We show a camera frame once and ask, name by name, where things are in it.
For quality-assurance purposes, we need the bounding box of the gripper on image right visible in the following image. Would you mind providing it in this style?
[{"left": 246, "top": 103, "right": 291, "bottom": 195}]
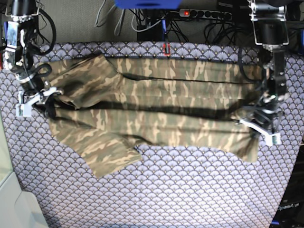
[{"left": 237, "top": 105, "right": 283, "bottom": 143}]

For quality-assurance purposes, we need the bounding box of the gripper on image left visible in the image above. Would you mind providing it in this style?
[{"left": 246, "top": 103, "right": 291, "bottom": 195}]
[{"left": 18, "top": 79, "right": 64, "bottom": 119}]

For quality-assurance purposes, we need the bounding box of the camouflage T-shirt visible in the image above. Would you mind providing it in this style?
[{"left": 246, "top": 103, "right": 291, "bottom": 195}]
[{"left": 48, "top": 55, "right": 260, "bottom": 177}]

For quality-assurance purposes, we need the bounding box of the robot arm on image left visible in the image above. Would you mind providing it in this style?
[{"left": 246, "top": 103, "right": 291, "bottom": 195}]
[{"left": 4, "top": 0, "right": 63, "bottom": 119}]

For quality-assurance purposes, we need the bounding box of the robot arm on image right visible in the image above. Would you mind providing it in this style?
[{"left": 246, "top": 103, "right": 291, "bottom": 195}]
[{"left": 238, "top": 0, "right": 289, "bottom": 146}]

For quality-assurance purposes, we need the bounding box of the black OpenArm case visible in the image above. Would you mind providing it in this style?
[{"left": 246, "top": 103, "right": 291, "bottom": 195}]
[{"left": 270, "top": 145, "right": 304, "bottom": 228}]

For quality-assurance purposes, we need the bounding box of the purple fan-pattern tablecloth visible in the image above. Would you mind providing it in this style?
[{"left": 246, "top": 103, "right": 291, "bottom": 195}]
[{"left": 0, "top": 54, "right": 304, "bottom": 228}]

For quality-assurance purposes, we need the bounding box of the white plastic bin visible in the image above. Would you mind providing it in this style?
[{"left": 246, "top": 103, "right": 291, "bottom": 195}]
[{"left": 0, "top": 123, "right": 48, "bottom": 228}]

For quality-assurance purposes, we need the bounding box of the red and black clamp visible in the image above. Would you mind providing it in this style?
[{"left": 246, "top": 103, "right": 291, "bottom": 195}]
[{"left": 163, "top": 42, "right": 171, "bottom": 57}]

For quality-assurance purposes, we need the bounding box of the black box under table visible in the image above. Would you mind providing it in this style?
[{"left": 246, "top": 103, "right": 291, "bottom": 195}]
[{"left": 137, "top": 24, "right": 164, "bottom": 42}]

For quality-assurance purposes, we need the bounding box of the black power strip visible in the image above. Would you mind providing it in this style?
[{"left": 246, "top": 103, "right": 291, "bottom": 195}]
[{"left": 178, "top": 9, "right": 233, "bottom": 21}]

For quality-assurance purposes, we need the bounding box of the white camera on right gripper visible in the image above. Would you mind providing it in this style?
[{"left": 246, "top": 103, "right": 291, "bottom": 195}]
[{"left": 16, "top": 103, "right": 32, "bottom": 117}]

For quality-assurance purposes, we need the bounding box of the blue plastic mount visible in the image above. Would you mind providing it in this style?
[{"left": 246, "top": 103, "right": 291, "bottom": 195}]
[{"left": 115, "top": 0, "right": 181, "bottom": 10}]

